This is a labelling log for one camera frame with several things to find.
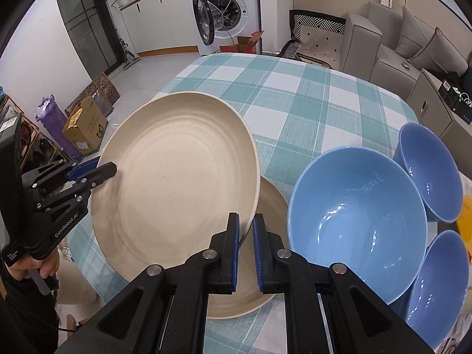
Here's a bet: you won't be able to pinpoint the brown patterned flat box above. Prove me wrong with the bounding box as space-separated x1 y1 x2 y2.
64 73 120 117

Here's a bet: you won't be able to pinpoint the black patterned chair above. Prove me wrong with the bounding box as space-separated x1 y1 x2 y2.
276 9 347 68

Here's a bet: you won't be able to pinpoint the yellow plastic bag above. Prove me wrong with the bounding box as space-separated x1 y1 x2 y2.
456 217 472 240

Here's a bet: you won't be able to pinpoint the floor mop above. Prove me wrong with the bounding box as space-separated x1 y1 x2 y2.
118 37 141 70

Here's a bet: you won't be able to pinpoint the beige plate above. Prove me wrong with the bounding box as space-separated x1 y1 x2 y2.
204 175 291 318
88 91 260 283

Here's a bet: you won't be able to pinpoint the purple bag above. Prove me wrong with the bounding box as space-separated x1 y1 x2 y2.
36 96 85 163

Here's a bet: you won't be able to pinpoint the assorted shoes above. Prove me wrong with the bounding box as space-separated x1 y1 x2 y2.
0 114 63 170

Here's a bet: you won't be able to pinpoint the white diamond print cushion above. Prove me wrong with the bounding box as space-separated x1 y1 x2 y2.
298 26 346 63

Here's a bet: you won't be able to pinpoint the grey pillow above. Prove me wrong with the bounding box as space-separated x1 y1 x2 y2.
394 6 436 60
409 27 469 76

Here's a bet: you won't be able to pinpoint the white washing machine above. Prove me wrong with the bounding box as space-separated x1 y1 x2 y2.
184 0 263 56

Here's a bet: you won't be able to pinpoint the black glass door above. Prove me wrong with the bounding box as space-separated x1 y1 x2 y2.
53 0 119 76

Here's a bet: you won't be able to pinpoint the blue bowl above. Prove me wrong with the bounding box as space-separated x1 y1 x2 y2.
404 229 470 351
391 123 463 224
287 147 428 305

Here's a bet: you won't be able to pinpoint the brown cardboard box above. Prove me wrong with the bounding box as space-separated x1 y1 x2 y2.
62 96 109 156

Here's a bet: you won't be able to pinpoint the person's left forearm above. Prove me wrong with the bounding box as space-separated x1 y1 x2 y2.
0 265 60 354

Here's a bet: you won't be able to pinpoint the person's left hand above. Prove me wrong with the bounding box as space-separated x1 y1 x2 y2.
5 245 60 288

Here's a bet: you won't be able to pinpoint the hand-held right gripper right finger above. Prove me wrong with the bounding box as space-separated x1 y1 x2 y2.
253 214 434 354

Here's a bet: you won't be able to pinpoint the red cardboard box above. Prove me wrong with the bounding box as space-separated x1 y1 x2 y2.
219 30 265 55

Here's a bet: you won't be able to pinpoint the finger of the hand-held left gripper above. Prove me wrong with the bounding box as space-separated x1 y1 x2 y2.
33 162 118 225
21 156 101 192

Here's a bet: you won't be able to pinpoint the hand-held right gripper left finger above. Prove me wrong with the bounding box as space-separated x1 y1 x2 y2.
55 212 242 354

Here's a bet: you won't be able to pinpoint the black box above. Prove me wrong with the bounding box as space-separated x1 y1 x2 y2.
439 77 472 124

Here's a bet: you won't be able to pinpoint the beige side cabinet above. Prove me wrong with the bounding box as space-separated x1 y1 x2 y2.
406 68 472 155

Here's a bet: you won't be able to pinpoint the grey sofa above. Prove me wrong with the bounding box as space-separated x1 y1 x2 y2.
341 1 471 93

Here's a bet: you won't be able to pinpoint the wooden shoe rack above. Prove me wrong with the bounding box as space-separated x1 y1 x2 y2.
0 94 65 172

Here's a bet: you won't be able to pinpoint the white base cabinet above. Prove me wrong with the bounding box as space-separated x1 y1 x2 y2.
120 0 201 54

